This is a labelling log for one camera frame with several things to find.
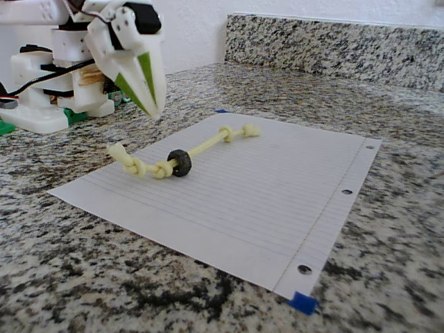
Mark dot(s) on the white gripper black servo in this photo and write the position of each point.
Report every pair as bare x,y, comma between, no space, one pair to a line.
129,60

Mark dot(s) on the black hex nut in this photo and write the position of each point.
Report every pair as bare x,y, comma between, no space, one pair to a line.
185,166

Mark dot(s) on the green clamp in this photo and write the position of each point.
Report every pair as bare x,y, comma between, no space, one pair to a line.
74,116
5,128

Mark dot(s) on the blue tape piece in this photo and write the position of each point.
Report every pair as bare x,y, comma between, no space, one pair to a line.
303,302
220,111

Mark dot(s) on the lined paper sheet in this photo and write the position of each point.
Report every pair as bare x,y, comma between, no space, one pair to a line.
260,208

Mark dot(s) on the granite backsplash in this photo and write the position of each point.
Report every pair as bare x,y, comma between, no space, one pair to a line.
329,45

